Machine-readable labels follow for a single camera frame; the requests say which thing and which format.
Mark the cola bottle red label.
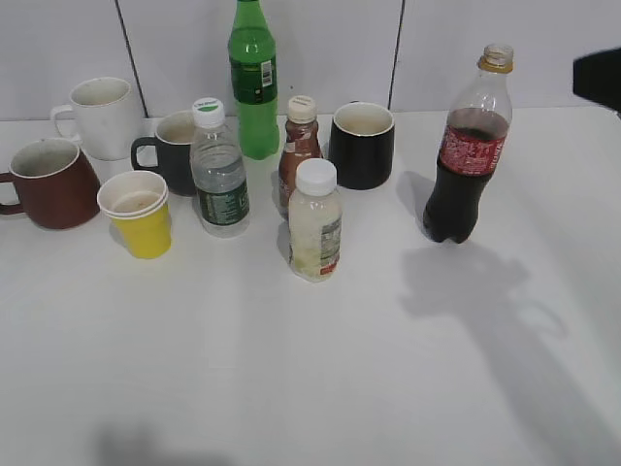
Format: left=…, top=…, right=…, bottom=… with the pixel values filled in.
left=422, top=44, right=514, bottom=244

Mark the red ceramic mug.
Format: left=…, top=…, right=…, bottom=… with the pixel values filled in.
left=1, top=138, right=101, bottom=230

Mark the yellow paper cup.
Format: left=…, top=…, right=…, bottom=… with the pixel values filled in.
left=97, top=171, right=172, bottom=259

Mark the white milky drink bottle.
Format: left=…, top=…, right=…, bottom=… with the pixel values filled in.
left=288, top=158, right=343, bottom=283

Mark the brown drink bottle beige cap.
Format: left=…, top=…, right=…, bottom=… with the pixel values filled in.
left=278, top=95, right=322, bottom=218

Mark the black mug white interior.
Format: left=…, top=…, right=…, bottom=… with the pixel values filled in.
left=327, top=102, right=395, bottom=190

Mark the clear water bottle green label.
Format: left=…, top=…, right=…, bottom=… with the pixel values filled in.
left=189, top=97, right=249, bottom=239

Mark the dark grey mug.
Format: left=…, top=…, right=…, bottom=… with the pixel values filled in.
left=130, top=110, right=196, bottom=197

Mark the green soda bottle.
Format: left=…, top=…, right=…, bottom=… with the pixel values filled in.
left=228, top=1, right=279, bottom=160

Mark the white ceramic mug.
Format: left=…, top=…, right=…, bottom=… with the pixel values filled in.
left=49, top=77, right=146, bottom=161

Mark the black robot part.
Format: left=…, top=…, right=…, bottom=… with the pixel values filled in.
left=572, top=48, right=621, bottom=114

